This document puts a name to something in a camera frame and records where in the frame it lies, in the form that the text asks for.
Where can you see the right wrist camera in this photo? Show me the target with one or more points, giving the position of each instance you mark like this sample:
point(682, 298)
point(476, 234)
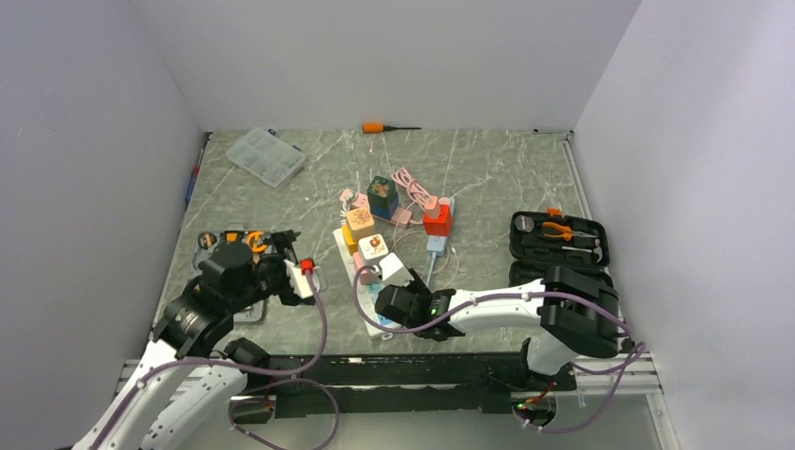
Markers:
point(393, 271)

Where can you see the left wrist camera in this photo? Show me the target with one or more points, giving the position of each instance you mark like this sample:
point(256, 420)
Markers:
point(302, 279)

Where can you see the yellow cube socket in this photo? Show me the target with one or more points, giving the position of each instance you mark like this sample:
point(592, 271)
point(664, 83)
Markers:
point(350, 243)

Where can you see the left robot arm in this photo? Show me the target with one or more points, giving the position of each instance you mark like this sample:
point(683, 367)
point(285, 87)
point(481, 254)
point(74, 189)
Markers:
point(177, 381)

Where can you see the light blue power strip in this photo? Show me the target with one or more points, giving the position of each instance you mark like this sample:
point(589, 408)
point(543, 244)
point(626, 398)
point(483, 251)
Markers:
point(436, 244)

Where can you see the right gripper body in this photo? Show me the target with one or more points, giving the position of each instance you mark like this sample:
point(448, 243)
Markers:
point(416, 286)

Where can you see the red cube socket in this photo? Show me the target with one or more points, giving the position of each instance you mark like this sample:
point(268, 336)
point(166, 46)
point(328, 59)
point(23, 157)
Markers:
point(440, 225)

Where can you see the orange handled screwdriver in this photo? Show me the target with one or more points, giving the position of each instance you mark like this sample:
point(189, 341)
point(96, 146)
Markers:
point(378, 128)

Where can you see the beige cube socket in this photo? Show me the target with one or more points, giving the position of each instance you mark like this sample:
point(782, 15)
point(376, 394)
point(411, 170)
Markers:
point(360, 223)

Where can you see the black tool case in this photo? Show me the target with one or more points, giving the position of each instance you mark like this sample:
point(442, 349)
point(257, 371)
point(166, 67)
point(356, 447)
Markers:
point(539, 241)

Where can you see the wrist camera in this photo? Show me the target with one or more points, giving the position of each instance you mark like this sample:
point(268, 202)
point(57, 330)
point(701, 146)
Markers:
point(393, 271)
point(302, 279)

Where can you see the white power strip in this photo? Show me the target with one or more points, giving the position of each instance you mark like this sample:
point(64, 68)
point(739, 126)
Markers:
point(366, 294)

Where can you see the grey tool tray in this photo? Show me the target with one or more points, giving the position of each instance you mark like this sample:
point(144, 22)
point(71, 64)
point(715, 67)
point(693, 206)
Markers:
point(206, 244)

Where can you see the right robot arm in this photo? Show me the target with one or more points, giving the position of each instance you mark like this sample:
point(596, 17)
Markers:
point(574, 315)

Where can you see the green cube socket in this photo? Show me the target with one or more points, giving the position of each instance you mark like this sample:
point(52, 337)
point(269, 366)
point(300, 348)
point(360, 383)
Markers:
point(382, 194)

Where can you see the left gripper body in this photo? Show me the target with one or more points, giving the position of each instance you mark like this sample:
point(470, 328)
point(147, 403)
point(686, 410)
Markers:
point(270, 276)

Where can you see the blue cube socket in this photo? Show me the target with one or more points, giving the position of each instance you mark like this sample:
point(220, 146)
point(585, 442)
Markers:
point(385, 213)

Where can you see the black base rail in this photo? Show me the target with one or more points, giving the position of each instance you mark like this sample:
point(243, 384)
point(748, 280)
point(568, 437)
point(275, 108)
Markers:
point(488, 382)

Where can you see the clear plastic screw box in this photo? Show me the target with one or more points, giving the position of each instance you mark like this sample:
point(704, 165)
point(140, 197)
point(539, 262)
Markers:
point(264, 155)

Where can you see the white cube socket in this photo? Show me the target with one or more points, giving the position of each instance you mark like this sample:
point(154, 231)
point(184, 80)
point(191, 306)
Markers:
point(372, 249)

